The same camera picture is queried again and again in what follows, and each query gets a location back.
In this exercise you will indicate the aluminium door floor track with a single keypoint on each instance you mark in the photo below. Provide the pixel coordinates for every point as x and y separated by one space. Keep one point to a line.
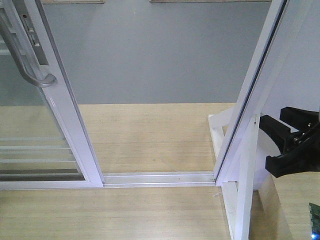
159 179

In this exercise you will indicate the white framed sliding glass door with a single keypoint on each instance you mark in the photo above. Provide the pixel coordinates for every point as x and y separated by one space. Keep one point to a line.
43 139

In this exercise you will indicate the light wooden box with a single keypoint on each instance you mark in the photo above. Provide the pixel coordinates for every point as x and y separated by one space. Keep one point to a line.
285 203

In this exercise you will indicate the light wooden base platform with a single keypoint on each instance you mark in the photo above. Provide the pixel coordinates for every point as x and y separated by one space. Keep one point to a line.
157 160

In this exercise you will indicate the white door frame post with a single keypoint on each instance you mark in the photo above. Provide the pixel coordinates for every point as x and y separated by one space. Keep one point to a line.
233 129

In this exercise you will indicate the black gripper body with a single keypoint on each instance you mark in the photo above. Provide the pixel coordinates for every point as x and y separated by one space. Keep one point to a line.
299 152

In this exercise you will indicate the white side wall panel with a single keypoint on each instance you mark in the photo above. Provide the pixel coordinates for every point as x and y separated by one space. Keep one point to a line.
298 83

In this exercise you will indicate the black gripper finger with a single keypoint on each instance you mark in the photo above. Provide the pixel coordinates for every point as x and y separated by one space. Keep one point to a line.
300 119
275 131

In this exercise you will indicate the grey door lock plate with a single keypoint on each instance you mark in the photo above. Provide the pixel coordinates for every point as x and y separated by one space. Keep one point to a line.
33 38

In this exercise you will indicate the grey metal door handle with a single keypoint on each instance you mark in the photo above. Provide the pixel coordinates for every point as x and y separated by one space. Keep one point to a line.
15 49

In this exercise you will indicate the white diagonal support brace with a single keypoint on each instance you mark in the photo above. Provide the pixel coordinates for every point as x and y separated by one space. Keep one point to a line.
237 183

